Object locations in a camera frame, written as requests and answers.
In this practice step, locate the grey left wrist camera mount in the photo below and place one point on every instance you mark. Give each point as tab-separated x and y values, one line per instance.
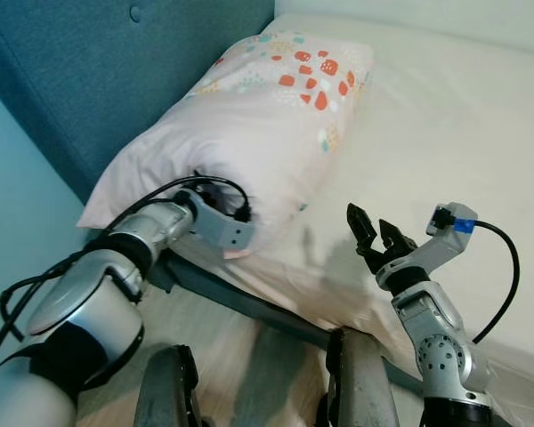
222	227

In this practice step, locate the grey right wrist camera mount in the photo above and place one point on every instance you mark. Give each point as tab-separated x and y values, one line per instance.
440	245

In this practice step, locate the white mattress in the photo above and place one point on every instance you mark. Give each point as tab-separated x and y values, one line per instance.
445	142

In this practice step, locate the dark bed frame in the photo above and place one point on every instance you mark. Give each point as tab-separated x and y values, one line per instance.
240	298

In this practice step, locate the grey robot right leg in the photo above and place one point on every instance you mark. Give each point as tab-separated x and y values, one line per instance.
360	382

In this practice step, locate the white pillow with orange print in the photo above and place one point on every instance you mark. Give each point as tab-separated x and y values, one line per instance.
240	124

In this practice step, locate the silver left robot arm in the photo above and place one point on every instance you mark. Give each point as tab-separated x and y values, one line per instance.
80	311

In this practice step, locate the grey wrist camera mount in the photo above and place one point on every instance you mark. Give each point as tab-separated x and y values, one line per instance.
440	245
222	227

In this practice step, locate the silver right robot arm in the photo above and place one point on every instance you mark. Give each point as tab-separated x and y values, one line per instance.
440	347

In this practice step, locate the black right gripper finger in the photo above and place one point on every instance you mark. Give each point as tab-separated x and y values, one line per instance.
396	237
363	227

